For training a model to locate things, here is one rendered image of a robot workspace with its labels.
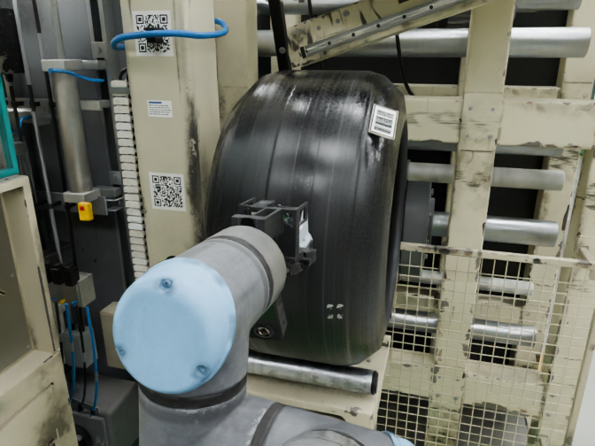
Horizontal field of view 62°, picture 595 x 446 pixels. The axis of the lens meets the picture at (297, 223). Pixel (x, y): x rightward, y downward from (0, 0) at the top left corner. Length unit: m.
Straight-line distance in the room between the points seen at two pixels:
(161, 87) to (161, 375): 0.67
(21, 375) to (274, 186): 0.64
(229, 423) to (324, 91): 0.55
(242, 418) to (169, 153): 0.65
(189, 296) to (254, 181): 0.40
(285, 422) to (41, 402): 0.79
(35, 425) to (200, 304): 0.84
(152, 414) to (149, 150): 0.66
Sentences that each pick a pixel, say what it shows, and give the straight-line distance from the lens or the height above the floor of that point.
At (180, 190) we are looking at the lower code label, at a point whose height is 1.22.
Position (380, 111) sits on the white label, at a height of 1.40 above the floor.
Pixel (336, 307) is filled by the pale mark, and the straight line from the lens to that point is 0.75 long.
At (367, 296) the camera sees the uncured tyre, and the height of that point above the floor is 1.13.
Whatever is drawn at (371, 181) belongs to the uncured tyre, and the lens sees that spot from 0.72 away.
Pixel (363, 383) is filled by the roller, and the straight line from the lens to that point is 0.95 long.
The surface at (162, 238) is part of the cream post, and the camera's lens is 1.05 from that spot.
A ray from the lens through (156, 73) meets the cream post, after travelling 0.97.
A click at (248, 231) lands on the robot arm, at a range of 0.48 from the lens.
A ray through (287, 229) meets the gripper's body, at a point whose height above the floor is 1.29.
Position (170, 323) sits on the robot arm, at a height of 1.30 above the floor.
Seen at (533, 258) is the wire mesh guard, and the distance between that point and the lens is 1.35.
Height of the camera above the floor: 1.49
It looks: 20 degrees down
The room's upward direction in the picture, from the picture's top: straight up
